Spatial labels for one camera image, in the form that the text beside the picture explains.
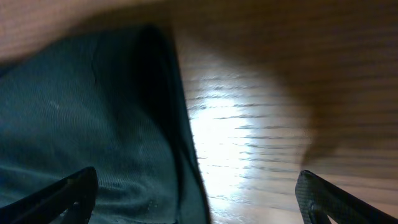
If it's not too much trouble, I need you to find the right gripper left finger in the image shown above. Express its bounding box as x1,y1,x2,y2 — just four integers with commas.
1,167,98,224

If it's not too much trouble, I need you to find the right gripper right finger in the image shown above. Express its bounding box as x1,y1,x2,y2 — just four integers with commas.
295,170,397,224

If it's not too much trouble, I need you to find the black t-shirt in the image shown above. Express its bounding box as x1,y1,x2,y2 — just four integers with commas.
1,26,211,223

